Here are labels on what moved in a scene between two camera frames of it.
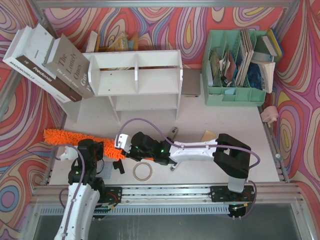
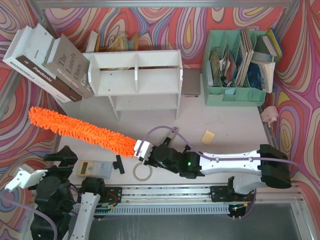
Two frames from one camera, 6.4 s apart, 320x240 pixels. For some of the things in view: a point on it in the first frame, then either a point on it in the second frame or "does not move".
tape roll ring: (140, 179) does not move
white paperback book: (267, 69) does not move
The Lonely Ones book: (69, 65) does not move
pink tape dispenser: (269, 114) does not move
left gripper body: (93, 146) to (60, 157)
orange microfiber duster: (111, 151) to (61, 125)
